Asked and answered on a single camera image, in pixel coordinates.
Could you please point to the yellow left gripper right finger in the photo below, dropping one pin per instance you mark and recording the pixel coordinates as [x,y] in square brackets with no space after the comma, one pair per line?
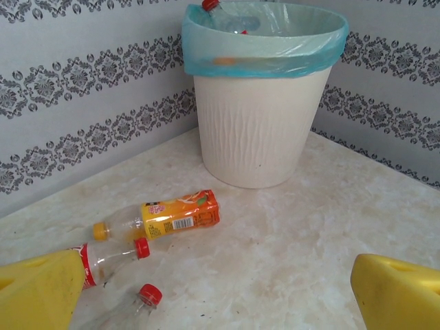
[402,299]

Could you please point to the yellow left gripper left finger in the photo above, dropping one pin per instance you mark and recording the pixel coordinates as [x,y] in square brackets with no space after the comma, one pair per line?
[34,295]

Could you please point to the clear cola bottle red label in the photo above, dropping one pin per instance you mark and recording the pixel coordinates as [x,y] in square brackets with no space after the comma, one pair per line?
[110,258]

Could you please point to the crushed bottle red label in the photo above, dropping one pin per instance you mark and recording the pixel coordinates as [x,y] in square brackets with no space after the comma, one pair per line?
[149,295]

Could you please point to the tall cola bottle red cap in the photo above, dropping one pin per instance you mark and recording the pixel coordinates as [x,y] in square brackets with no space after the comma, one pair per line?
[209,4]

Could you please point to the white ribbed plastic bin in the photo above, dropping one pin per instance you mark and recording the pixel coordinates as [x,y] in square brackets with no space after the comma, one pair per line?
[254,137]

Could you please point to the turquoise plastic bin liner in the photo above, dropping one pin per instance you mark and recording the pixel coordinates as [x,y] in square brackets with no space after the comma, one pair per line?
[258,58]

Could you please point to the orange juice bottle yellow cap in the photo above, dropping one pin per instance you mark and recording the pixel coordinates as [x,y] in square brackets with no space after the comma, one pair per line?
[172,216]

